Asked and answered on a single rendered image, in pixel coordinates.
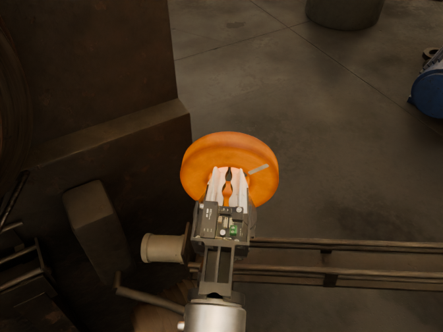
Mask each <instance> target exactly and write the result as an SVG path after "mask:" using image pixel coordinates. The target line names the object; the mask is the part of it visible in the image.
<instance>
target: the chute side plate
mask: <svg viewBox="0 0 443 332"><path fill-rule="evenodd" d="M44 292H46V293H47V294H48V296H49V297H50V298H52V297H54V296H57V295H58V294H59V293H58V292H57V291H56V289H55V288H54V287H53V285H52V284H51V283H50V282H49V281H48V280H47V278H46V277H45V276H44V275H43V274H41V275H39V276H37V277H34V278H32V279H30V280H28V281H26V282H23V283H21V284H19V285H16V286H14V287H12V288H9V289H7V290H4V291H3V292H0V322H1V321H3V320H5V319H7V318H10V317H12V316H14V315H16V314H18V313H19V312H18V311H17V310H16V309H15V308H14V306H16V305H18V304H20V303H22V302H25V301H27V300H29V299H31V298H33V297H35V296H37V295H39V294H42V293H44Z"/></svg>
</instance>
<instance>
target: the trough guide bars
mask: <svg viewBox="0 0 443 332"><path fill-rule="evenodd" d="M249 248H283V249H301V250H320V253H321V254H331V253H332V250H337V251H356V252H392V253H411V254H443V243H441V242H400V241H378V240H337V239H332V238H323V239H316V238H275V237H255V238H250V240H249ZM200 265H201V262H188V268H190V273H198V271H199V269H200ZM233 274H234V275H257V276H272V277H300V278H314V279H324V282H323V287H328V288H334V287H335V285H336V281H337V279H341V280H356V281H384V282H398V283H425V284H439V285H443V273H438V272H422V271H392V270H375V269H345V268H329V267H299V266H283V265H253V264H237V263H234V264H233Z"/></svg>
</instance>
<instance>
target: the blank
mask: <svg viewBox="0 0 443 332"><path fill-rule="evenodd" d="M214 167H217V168H221V167H234V168H237V169H242V170H243V171H244V172H245V173H246V174H247V176H246V177H245V179H246V181H247V184H248V187H249V194H250V195H251V198H252V200H253V203H254V205H255V207H258V206H261V205H262V204H264V203H265V202H267V201H268V200H269V199H270V198H271V197H272V196H273V195H274V193H275V191H276V190H277V187H278V183H279V171H278V161H277V159H276V156H275V155H274V153H273V151H272V150H271V149H270V148H269V147H268V146H267V145H266V144H265V143H264V142H262V141H261V140H259V139H258V138H255V137H253V136H250V135H248V134H243V133H240V132H215V133H212V134H208V135H205V136H203V137H201V138H199V139H198V140H196V141H195V142H194V143H192V144H191V145H190V146H189V148H188V149H187V150H186V152H185V154H184V157H183V162H182V166H181V171H180V179H181V183H182V185H183V188H184V189H185V191H186V193H187V194H188V195H189V196H190V197H191V198H192V199H193V200H195V201H196V200H199V199H200V197H201V196H202V195H203V193H204V192H205V190H206V186H207V184H208V181H209V180H210V178H211V176H212V171H213V169H214ZM225 182H226V186H225V188H224V190H223V192H222V194H223V197H224V205H223V206H229V197H230V196H231V195H232V190H231V181H225Z"/></svg>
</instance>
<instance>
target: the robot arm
mask: <svg viewBox="0 0 443 332"><path fill-rule="evenodd" d="M228 174H229V167H221V168H217V167H214V169H213V173H212V176H211V178H210V180H209V181H208V184H207V186H206V190H205V192H204V193H203V195H202V196H201V197H200V199H199V200H196V205H195V207H194V211H193V224H192V233H191V243H192V247H193V249H194V253H196V254H199V256H202V257H203V260H202V263H201V265H200V269H199V271H198V279H197V288H191V289H189V291H188V297H187V301H189V302H191V303H188V304H186V305H185V312H184V319H185V321H179V322H178V324H177V329H178V330H183V332H245V324H246V311H245V310H244V309H242V307H245V295H244V294H243V293H240V292H236V291H233V290H232V285H233V262H234V261H235V260H243V258H247V255H248V253H249V252H250V248H249V240H250V238H255V233H254V229H255V227H256V220H257V212H256V207H255V205H254V203H253V200H252V198H251V195H250V194H249V187H248V184H247V181H246V179H245V176H244V174H243V170H242V169H237V168H234V167H230V174H231V190H232V195H231V196H230V197H229V206H223V205H224V197H223V194H222V192H223V190H224V188H225V186H226V182H225V180H226V178H227V175H228Z"/></svg>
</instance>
